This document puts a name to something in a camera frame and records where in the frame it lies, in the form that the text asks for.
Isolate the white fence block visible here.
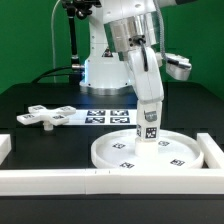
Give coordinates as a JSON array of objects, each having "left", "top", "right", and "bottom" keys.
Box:
[
  {"left": 0, "top": 134, "right": 11, "bottom": 165},
  {"left": 197, "top": 133, "right": 224, "bottom": 169}
]

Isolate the white right fence block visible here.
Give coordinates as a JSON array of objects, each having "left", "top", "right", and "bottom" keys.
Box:
[{"left": 197, "top": 133, "right": 224, "bottom": 169}]

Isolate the white round table top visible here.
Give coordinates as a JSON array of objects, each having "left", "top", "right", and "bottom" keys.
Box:
[{"left": 91, "top": 129, "right": 204, "bottom": 171}]

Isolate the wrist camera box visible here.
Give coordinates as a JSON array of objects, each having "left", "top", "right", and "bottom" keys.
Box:
[{"left": 166, "top": 53, "right": 192, "bottom": 81}]

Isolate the white cable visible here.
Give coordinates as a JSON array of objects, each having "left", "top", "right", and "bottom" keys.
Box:
[{"left": 50, "top": 0, "right": 63, "bottom": 84}]

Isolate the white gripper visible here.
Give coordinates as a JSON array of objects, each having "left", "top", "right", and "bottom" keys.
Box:
[{"left": 128, "top": 47, "right": 164, "bottom": 122}]

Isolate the white cross-shaped table base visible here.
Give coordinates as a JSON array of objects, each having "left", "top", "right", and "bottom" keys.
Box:
[{"left": 17, "top": 105, "right": 76, "bottom": 131}]

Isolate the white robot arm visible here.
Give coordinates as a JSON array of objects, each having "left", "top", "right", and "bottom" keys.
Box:
[{"left": 80, "top": 0, "right": 194, "bottom": 123}]

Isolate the black cable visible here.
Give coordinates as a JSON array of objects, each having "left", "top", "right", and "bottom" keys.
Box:
[{"left": 31, "top": 66, "right": 83, "bottom": 84}]

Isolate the white left fence block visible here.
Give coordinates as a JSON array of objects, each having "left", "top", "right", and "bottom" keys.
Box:
[{"left": 0, "top": 134, "right": 11, "bottom": 165}]

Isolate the white marker sheet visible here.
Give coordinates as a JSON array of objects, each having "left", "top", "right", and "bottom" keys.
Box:
[{"left": 68, "top": 109, "right": 137, "bottom": 126}]

